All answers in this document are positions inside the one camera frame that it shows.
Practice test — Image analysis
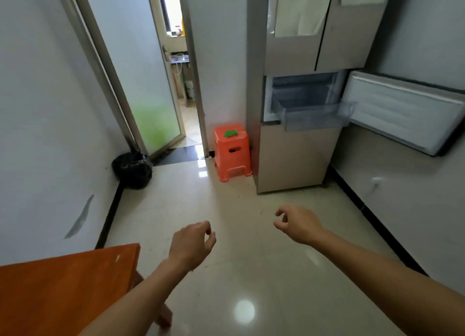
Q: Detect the person's left hand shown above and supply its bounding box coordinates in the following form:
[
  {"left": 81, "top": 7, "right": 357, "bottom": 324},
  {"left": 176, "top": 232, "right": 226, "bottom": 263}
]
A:
[{"left": 167, "top": 221, "right": 217, "bottom": 273}]

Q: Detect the person's right hand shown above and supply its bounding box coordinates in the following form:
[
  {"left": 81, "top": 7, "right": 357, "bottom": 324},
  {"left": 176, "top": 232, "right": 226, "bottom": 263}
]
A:
[{"left": 273, "top": 205, "right": 327, "bottom": 246}]

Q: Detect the person's left forearm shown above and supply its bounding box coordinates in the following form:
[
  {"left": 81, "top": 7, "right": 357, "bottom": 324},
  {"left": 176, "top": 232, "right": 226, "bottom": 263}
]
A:
[{"left": 78, "top": 258, "right": 192, "bottom": 336}]

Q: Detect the person's right forearm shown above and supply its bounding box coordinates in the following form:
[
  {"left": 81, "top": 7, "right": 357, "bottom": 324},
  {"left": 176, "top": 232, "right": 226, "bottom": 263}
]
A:
[{"left": 313, "top": 230, "right": 465, "bottom": 336}]

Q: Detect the orange plastic stool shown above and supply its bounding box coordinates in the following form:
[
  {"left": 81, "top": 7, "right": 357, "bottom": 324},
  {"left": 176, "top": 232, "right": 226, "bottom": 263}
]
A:
[{"left": 213, "top": 124, "right": 253, "bottom": 183}]

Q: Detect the black garbage bag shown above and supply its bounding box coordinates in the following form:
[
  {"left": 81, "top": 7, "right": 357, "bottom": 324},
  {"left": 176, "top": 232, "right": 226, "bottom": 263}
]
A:
[{"left": 111, "top": 151, "right": 153, "bottom": 190}]

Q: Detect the clear freezer drawer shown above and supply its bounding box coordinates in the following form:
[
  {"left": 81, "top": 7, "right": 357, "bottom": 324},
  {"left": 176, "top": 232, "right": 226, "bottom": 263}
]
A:
[{"left": 271, "top": 92, "right": 357, "bottom": 133}]

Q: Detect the beige refrigerator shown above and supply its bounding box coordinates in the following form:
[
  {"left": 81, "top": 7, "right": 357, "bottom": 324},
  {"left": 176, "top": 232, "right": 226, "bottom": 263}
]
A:
[{"left": 246, "top": 0, "right": 395, "bottom": 195}]

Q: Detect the orange wooden table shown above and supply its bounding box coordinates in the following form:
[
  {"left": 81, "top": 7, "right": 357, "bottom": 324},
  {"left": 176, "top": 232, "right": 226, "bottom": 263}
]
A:
[{"left": 0, "top": 243, "right": 173, "bottom": 336}]

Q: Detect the open white freezer door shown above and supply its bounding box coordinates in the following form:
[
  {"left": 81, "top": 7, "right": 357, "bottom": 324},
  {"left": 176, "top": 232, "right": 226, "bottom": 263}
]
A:
[{"left": 338, "top": 70, "right": 465, "bottom": 157}]

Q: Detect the frosted glass door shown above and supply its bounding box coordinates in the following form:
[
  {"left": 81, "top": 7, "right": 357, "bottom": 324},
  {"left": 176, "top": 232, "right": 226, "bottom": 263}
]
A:
[{"left": 69, "top": 0, "right": 186, "bottom": 158}]

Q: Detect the white paper sheet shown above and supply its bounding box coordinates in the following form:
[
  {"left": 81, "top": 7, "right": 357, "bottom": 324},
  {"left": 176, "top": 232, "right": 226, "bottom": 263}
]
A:
[{"left": 274, "top": 0, "right": 333, "bottom": 38}]

